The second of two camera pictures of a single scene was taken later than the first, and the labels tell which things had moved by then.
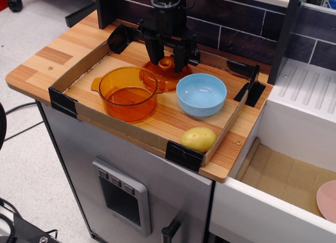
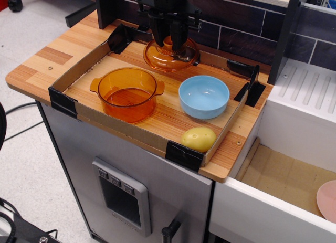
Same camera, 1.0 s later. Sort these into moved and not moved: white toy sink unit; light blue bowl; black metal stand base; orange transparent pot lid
Moved: orange transparent pot lid
Not moved: black metal stand base; light blue bowl; white toy sink unit
